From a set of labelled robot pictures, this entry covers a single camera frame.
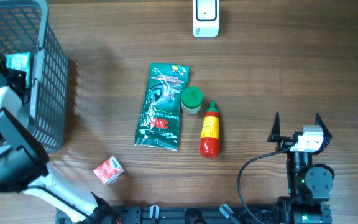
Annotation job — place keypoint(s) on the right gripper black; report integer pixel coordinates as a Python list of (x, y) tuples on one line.
[(284, 142)]

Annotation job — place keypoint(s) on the red chili sauce bottle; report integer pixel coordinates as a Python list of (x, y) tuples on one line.
[(209, 139)]

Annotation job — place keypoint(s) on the green lid jar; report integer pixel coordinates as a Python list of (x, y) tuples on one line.
[(191, 100)]

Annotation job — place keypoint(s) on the green 3M glove package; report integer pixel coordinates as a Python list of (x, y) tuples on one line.
[(160, 118)]

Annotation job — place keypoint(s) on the small red sachet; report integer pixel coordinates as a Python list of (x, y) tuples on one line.
[(109, 170)]

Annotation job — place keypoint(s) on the light green wipes packet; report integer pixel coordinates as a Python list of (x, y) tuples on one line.
[(20, 61)]

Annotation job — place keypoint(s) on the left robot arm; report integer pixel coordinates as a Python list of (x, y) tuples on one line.
[(25, 165)]

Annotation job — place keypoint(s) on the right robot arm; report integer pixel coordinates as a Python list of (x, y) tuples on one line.
[(309, 184)]

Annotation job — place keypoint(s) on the white barcode scanner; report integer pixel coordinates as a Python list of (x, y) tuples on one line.
[(206, 18)]

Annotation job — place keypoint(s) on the grey plastic mesh basket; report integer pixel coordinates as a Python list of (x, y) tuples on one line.
[(24, 28)]

